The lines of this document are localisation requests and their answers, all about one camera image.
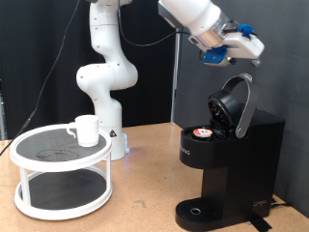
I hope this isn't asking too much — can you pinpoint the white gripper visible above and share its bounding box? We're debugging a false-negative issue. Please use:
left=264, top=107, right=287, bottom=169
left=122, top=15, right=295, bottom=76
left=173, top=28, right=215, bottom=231
left=224, top=33, right=266, bottom=68

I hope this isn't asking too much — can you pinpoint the coffee pod with orange lid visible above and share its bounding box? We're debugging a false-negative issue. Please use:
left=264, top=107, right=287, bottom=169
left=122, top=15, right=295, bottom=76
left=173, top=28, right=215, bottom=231
left=192, top=128, right=213, bottom=139

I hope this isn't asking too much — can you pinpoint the black Keurig coffee machine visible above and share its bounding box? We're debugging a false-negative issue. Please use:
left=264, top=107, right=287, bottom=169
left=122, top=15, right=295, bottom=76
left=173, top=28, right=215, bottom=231
left=175, top=72, right=287, bottom=232

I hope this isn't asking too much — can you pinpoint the white mug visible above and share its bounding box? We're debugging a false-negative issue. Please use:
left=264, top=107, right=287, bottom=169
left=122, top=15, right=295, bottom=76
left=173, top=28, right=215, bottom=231
left=66, top=114, right=100, bottom=148

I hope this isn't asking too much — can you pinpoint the silver vertical pole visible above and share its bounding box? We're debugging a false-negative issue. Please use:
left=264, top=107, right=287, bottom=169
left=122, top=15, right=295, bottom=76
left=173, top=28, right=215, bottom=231
left=169, top=27, right=185, bottom=124

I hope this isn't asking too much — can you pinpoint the black tape strip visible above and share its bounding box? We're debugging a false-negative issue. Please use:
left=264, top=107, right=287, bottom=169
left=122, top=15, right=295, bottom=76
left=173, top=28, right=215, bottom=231
left=245, top=216, right=274, bottom=232

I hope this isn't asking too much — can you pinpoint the white two-tier turntable stand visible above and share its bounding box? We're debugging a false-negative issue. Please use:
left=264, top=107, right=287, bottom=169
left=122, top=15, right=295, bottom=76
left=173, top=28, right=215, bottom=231
left=9, top=124, right=114, bottom=221

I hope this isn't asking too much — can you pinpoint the blue cable clip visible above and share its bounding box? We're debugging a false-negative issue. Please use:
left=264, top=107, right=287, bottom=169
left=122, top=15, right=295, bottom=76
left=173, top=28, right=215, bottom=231
left=238, top=23, right=259, bottom=39

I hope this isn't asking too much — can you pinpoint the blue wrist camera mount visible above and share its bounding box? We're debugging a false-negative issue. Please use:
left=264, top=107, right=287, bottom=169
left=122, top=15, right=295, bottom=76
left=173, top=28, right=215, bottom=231
left=202, top=44, right=238, bottom=68

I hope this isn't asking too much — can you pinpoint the black power cord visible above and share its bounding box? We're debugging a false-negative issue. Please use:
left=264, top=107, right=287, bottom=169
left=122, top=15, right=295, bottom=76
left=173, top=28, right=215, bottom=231
left=269, top=196, right=293, bottom=209

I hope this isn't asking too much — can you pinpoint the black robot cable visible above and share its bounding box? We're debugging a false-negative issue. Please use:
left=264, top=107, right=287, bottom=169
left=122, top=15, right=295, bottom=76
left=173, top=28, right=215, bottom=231
left=0, top=0, right=191, bottom=157

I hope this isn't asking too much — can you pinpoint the grey metal frame post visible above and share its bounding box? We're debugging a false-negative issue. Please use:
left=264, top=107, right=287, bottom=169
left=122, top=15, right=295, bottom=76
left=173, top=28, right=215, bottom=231
left=0, top=78, right=6, bottom=140

